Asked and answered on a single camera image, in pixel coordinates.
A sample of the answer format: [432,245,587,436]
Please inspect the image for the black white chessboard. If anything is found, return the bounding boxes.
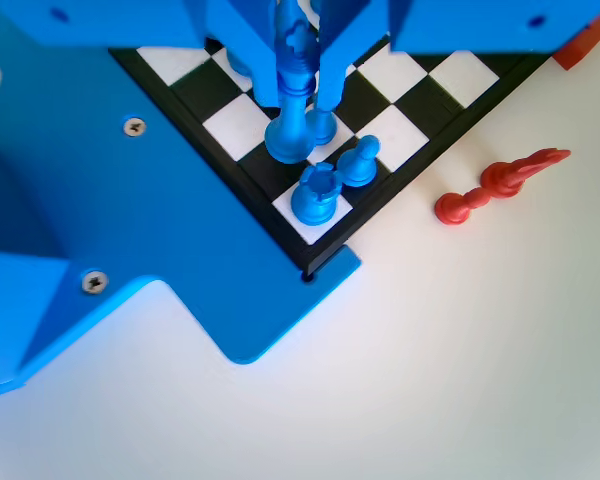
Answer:
[107,29,555,275]

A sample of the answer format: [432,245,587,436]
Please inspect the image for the blue chess king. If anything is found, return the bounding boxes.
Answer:
[263,0,317,166]

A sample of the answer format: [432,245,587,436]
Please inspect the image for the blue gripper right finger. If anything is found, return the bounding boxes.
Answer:
[317,0,381,111]

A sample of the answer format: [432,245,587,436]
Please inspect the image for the red chess knight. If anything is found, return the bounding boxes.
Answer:
[479,147,573,200]

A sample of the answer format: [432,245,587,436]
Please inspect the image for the silver plate screw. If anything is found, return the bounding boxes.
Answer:
[81,269,110,297]
[122,115,148,139]

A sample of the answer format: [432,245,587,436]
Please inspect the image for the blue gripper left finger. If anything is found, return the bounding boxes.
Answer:
[204,0,281,109]

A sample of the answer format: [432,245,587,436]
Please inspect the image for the group of red chess pieces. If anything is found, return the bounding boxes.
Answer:
[551,4,600,71]

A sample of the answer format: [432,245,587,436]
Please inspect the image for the red chess pawn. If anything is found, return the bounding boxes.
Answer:
[433,187,494,227]

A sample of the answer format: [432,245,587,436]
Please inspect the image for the blue chess rook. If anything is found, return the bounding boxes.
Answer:
[289,161,344,227]

